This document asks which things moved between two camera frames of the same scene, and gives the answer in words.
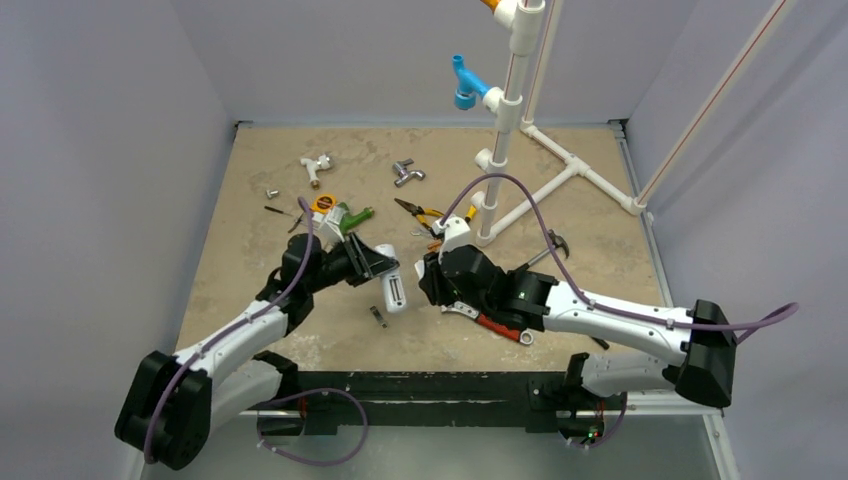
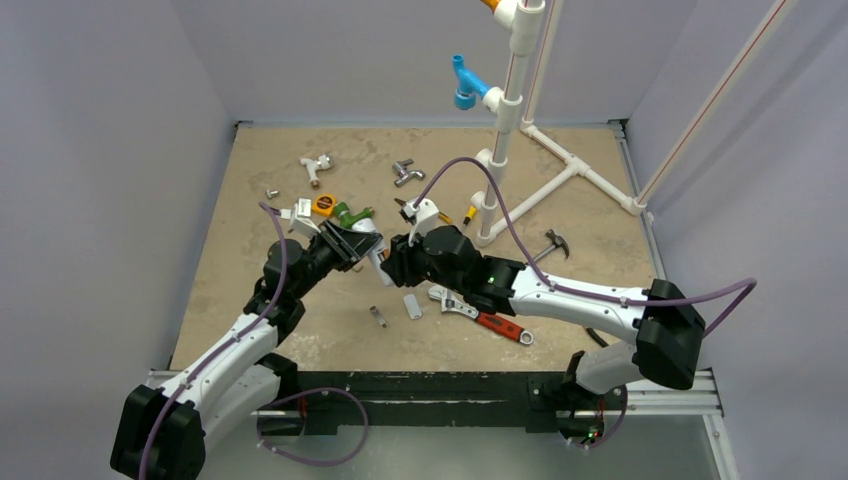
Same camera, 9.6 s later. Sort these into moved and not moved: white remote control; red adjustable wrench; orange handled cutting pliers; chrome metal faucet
Moved: white remote control
Not moved: orange handled cutting pliers; red adjustable wrench; chrome metal faucet
